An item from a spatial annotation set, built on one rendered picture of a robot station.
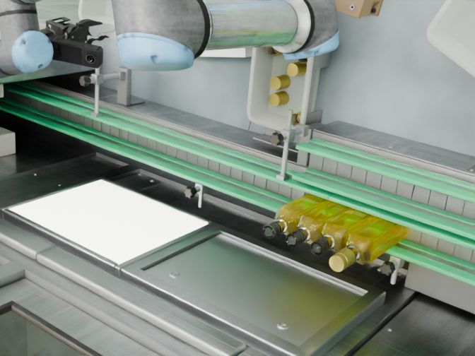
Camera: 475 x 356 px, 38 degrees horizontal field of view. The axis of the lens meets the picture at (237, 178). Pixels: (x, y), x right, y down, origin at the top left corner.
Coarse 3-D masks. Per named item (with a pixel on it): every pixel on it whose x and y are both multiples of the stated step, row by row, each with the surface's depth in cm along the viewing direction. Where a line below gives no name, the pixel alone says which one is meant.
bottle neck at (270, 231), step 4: (276, 220) 145; (280, 220) 145; (272, 224) 143; (276, 224) 144; (280, 224) 144; (284, 224) 145; (264, 228) 143; (268, 228) 144; (272, 228) 142; (276, 228) 143; (280, 228) 144; (284, 228) 145; (264, 232) 143; (268, 232) 144; (272, 232) 142; (276, 232) 143; (280, 232) 144; (268, 236) 143; (272, 236) 142
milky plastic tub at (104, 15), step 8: (80, 0) 163; (88, 0) 164; (96, 0) 166; (104, 0) 168; (80, 8) 164; (88, 8) 165; (96, 8) 167; (104, 8) 169; (80, 16) 165; (88, 16) 166; (96, 16) 167; (104, 16) 169; (112, 16) 168; (112, 24) 165; (112, 32) 160
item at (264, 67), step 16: (256, 48) 170; (256, 64) 172; (272, 64) 177; (256, 80) 174; (304, 80) 172; (256, 96) 176; (304, 96) 165; (256, 112) 178; (272, 112) 180; (304, 112) 166; (272, 128) 173
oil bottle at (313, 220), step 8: (320, 208) 149; (328, 208) 150; (336, 208) 150; (344, 208) 151; (304, 216) 145; (312, 216) 145; (320, 216) 145; (328, 216) 146; (304, 224) 143; (312, 224) 142; (320, 224) 143; (312, 232) 142; (320, 232) 143; (312, 240) 143
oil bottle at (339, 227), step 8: (352, 208) 150; (336, 216) 145; (344, 216) 146; (352, 216) 146; (360, 216) 146; (368, 216) 147; (328, 224) 141; (336, 224) 141; (344, 224) 142; (352, 224) 142; (360, 224) 144; (328, 232) 140; (336, 232) 139; (344, 232) 139; (336, 240) 139; (344, 240) 140; (336, 248) 140
